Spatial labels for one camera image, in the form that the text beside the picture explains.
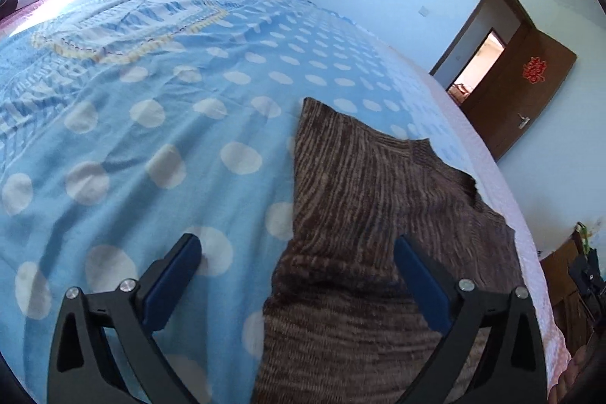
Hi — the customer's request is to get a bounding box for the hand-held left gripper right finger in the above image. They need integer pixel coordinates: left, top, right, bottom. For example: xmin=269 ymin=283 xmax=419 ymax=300
xmin=393 ymin=235 xmax=547 ymax=404

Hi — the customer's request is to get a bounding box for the red paper door decoration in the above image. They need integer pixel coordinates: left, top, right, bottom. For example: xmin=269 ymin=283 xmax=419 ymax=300
xmin=522 ymin=56 xmax=546 ymax=83

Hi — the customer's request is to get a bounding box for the blue and pink dotted blanket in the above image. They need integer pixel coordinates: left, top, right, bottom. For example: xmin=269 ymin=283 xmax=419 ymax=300
xmin=0 ymin=0 xmax=571 ymax=404

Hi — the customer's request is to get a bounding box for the wooden cabinet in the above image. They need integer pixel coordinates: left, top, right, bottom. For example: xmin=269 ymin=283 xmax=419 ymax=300
xmin=540 ymin=229 xmax=606 ymax=353

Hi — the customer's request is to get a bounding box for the brown knitted garment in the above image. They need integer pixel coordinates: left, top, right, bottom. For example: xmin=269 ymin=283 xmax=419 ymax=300
xmin=251 ymin=97 xmax=519 ymax=404

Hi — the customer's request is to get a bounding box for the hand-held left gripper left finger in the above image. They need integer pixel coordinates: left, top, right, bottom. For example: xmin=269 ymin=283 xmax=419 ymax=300
xmin=47 ymin=234 xmax=202 ymax=404

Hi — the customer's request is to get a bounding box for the pink bed sheet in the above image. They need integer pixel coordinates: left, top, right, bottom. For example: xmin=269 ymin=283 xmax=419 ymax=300
xmin=0 ymin=0 xmax=95 ymax=36

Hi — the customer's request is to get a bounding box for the brown wooden door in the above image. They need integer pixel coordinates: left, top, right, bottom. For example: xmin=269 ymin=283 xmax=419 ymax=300
xmin=459 ymin=22 xmax=577 ymax=161

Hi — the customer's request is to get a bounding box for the brown door frame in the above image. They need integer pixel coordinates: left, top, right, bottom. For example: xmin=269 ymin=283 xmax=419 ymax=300
xmin=430 ymin=0 xmax=536 ymax=90

